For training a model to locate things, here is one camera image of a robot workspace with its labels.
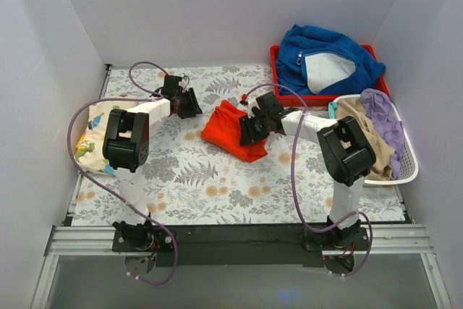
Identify dinosaur print folded cloth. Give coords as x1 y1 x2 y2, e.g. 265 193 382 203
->
75 101 138 176

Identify orange t shirt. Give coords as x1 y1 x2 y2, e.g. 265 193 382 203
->
200 100 268 163

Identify beige garment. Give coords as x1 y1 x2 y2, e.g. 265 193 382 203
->
336 98 395 181

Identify red plastic tray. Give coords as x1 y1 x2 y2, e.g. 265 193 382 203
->
270 44 390 107

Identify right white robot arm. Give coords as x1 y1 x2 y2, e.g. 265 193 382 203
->
239 92 376 249

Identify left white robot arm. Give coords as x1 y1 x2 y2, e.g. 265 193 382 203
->
103 75 202 251

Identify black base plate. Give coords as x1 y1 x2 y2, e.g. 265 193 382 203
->
111 223 368 267

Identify purple garment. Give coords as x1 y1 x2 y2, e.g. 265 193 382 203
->
360 88 406 179

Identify white laundry basket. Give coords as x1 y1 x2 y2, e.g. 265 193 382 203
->
328 93 420 187

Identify blue zip jacket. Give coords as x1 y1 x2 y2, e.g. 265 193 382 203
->
275 25 386 96

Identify aluminium frame rail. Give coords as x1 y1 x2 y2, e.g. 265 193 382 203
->
31 224 451 308

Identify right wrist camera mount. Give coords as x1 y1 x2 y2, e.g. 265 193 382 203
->
239 94 260 118

